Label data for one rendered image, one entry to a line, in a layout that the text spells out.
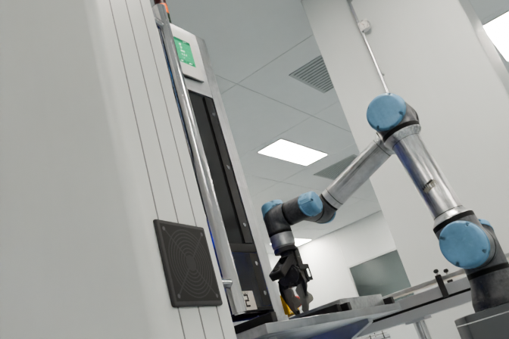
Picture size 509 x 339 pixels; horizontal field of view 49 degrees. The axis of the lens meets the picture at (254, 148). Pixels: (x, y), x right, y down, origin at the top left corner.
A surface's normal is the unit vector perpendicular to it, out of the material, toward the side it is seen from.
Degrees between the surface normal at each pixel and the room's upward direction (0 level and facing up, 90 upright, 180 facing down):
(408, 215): 90
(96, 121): 90
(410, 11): 90
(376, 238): 90
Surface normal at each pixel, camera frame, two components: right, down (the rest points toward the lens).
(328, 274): -0.58, -0.16
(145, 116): 0.84, -0.41
